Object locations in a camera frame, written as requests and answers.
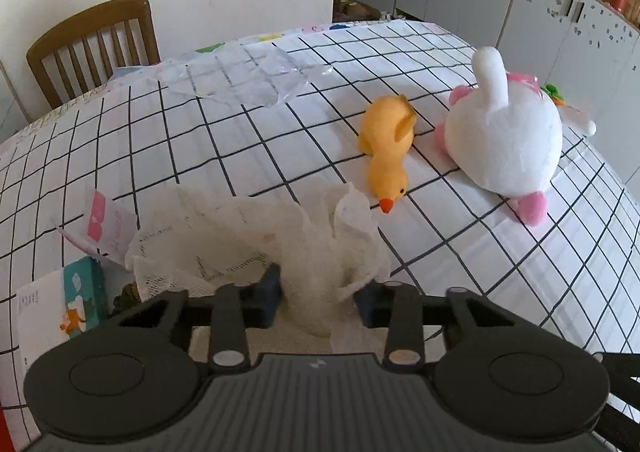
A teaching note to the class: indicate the wooden chair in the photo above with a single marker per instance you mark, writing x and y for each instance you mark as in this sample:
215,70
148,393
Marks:
90,26

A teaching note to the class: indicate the white teal illustrated box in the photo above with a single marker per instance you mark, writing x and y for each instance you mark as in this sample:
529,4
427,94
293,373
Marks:
75,302

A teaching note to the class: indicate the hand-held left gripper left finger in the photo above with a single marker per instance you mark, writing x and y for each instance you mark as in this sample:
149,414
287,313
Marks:
270,294

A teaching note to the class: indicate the clear plastic bag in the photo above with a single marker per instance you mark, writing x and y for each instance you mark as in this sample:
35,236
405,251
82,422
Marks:
240,76

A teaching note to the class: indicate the white bunny plush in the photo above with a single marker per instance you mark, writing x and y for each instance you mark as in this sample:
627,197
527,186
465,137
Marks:
500,141

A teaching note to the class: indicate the pink white paper packet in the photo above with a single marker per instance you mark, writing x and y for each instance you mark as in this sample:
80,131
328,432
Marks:
105,227

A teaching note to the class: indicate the white gauze cloth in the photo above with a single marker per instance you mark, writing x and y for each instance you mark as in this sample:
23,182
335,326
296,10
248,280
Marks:
250,242

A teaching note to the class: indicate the black white checked tablecloth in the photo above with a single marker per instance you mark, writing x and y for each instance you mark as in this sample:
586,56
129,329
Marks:
250,146

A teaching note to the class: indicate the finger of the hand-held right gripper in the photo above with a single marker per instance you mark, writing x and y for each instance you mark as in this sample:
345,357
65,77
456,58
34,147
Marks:
625,424
622,367

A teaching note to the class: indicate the small clear tea bag packet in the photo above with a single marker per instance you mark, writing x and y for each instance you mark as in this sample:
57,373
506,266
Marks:
127,297

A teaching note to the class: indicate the white colourful dotted tablecloth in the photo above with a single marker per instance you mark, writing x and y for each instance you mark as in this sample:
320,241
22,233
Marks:
310,29

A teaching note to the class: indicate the yellow duck plush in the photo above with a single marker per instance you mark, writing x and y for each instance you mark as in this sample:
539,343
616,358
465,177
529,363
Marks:
385,151

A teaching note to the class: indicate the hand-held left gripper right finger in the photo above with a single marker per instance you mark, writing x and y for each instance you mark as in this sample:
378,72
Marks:
369,304

